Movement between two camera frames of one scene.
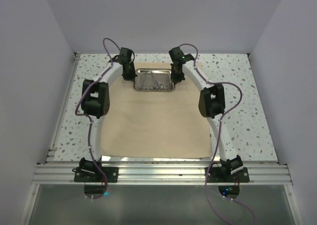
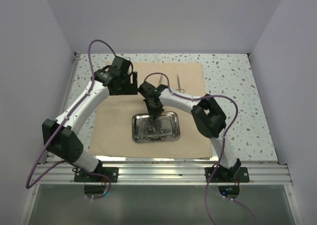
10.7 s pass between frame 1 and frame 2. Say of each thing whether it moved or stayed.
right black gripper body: moved
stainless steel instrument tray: moved
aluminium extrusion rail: stayed
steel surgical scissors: moved
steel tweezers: moved
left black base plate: stayed
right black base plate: stayed
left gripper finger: moved
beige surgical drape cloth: stayed
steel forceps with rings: moved
